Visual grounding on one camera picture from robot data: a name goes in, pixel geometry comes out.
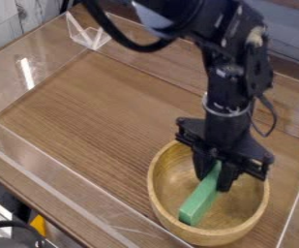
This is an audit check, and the clear acrylic enclosure wall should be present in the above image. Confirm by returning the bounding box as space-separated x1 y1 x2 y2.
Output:
0 17 299 248

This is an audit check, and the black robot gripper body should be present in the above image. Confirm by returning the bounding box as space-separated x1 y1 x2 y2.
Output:
176 114 275 181

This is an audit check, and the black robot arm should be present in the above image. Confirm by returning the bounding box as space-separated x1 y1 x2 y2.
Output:
82 0 275 192

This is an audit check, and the clear acrylic corner bracket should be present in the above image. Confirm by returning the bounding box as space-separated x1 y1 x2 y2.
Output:
65 12 112 50

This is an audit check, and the green rectangular block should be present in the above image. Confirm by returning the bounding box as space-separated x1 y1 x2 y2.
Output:
178 161 222 227

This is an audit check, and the brown wooden bowl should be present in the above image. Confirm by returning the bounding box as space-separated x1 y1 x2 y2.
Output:
148 141 271 247

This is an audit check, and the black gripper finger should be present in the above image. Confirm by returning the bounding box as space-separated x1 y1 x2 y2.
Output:
217 161 242 192
193 146 218 180

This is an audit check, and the black cable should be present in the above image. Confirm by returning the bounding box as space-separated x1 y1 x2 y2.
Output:
0 220 37 248

